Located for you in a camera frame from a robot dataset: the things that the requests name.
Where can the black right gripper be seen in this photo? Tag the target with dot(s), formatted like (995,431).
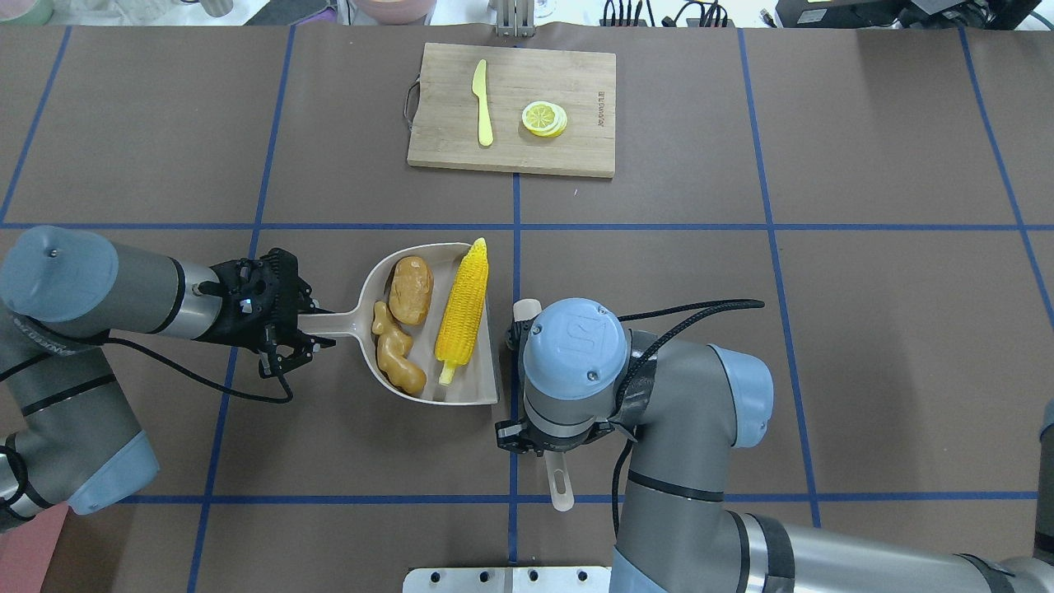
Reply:
(507,436)

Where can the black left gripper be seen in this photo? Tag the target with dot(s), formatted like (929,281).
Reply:
(237,328)

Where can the beige plastic dustpan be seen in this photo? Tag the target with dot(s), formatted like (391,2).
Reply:
(476,383)

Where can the tan toy ginger root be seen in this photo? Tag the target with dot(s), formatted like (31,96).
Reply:
(392,352)

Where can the beige hand brush black bristles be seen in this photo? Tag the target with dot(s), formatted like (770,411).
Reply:
(560,488)

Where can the brown toy potato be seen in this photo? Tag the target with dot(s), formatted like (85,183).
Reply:
(411,290)

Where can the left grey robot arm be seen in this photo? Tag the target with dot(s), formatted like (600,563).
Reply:
(64,293)

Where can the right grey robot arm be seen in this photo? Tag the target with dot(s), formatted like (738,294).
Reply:
(683,407)

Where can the wooden cutting board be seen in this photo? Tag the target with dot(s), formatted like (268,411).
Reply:
(444,128)

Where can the yellow plastic toy knife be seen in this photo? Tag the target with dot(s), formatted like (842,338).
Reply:
(479,87)

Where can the yellow toy lemon slices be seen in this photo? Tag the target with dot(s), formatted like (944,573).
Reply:
(544,119)

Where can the black monitor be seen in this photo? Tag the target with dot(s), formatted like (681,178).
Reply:
(922,15)

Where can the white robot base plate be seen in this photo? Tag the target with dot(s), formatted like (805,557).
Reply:
(508,579)

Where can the aluminium frame post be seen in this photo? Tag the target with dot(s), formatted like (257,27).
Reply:
(514,18)

